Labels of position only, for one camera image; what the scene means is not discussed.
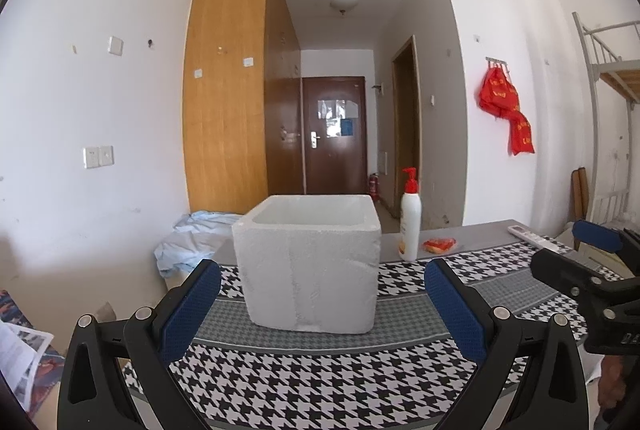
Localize white remote control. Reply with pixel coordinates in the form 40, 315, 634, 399
507, 224, 573, 253

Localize magazines on floor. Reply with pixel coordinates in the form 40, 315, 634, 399
0, 290, 67, 416

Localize white metal bunk bed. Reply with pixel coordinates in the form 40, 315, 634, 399
572, 12, 640, 223

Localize red printed bag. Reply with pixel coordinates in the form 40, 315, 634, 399
478, 63, 521, 117
509, 110, 536, 156

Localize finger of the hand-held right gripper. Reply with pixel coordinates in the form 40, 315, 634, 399
572, 219, 640, 261
530, 249, 640, 311

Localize white foam box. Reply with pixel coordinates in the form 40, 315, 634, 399
231, 194, 382, 336

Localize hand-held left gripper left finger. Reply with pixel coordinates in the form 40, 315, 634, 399
57, 259, 223, 430

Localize white paper notice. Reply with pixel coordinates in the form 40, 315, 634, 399
318, 99, 360, 136

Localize dark brown entrance door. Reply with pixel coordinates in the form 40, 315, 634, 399
301, 76, 366, 196

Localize leaning wooden boards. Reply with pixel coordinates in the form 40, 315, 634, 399
572, 167, 591, 223

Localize red snack packet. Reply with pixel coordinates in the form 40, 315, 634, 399
421, 237, 458, 253

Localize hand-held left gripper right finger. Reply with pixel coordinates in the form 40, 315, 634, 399
424, 257, 591, 430

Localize houndstooth tablecloth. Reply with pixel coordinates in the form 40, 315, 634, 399
120, 217, 640, 430

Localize person's right hand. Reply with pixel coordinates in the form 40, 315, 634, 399
597, 354, 633, 416

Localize printed paper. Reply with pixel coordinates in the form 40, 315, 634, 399
0, 321, 54, 403

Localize wooden wardrobe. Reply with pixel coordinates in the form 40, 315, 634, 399
182, 0, 303, 213

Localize light blue cloth pile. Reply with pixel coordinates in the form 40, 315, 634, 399
153, 210, 248, 280

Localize brown side door frame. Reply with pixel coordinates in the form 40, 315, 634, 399
391, 35, 423, 221

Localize white lotion pump bottle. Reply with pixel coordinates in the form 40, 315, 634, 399
398, 167, 423, 262

